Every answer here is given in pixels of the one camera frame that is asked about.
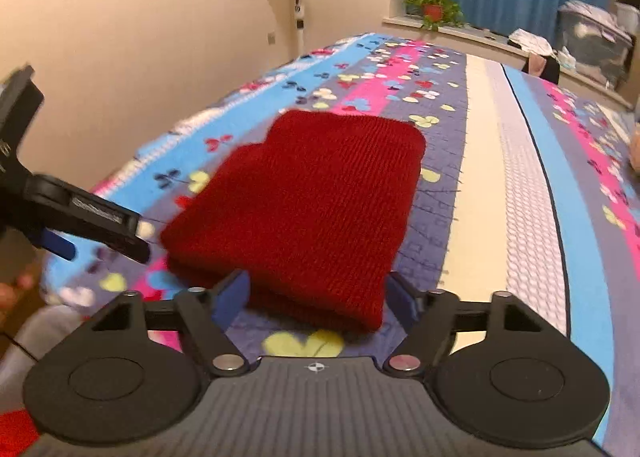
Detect red knitted sweater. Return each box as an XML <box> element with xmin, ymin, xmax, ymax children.
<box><xmin>160</xmin><ymin>108</ymin><xmax>427</xmax><ymax>333</ymax></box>

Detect clear plastic storage bin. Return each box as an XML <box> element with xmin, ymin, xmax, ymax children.
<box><xmin>556</xmin><ymin>0</ymin><xmax>635</xmax><ymax>88</ymax></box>

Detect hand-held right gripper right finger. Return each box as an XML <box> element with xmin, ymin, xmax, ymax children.
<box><xmin>384</xmin><ymin>271</ymin><xmax>551</xmax><ymax>378</ymax></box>

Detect black cable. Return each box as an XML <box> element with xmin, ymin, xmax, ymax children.
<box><xmin>0</xmin><ymin>331</ymin><xmax>40</xmax><ymax>364</ymax></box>

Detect potted green plant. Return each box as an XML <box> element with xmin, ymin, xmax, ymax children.
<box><xmin>404</xmin><ymin>0</ymin><xmax>466</xmax><ymax>32</ymax></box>

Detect floral printed blanket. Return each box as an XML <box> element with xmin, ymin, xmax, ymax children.
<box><xmin>40</xmin><ymin>32</ymin><xmax>640</xmax><ymax>443</ymax></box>

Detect white crumpled cloth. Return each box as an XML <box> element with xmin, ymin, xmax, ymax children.
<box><xmin>507</xmin><ymin>28</ymin><xmax>553</xmax><ymax>55</ymax></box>

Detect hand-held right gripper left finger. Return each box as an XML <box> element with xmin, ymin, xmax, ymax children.
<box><xmin>75</xmin><ymin>268</ymin><xmax>251</xmax><ymax>378</ymax></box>

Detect red cloth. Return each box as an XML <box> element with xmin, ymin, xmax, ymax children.
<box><xmin>0</xmin><ymin>409</ymin><xmax>40</xmax><ymax>457</ymax></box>

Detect person's left hand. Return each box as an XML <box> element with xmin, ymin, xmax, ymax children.
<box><xmin>0</xmin><ymin>274</ymin><xmax>38</xmax><ymax>310</ymax></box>

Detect windowsill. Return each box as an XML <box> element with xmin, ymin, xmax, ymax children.
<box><xmin>382</xmin><ymin>17</ymin><xmax>636</xmax><ymax>108</ymax></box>

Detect grey cloth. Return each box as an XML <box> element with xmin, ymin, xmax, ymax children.
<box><xmin>0</xmin><ymin>302</ymin><xmax>107</xmax><ymax>413</ymax></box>

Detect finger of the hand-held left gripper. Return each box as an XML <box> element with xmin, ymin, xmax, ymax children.
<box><xmin>25</xmin><ymin>223</ymin><xmax>77</xmax><ymax>261</ymax></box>
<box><xmin>27</xmin><ymin>176</ymin><xmax>152</xmax><ymax>264</ymax></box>

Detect pink and black bag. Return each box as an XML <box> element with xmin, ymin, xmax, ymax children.
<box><xmin>522</xmin><ymin>54</ymin><xmax>561</xmax><ymax>85</ymax></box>

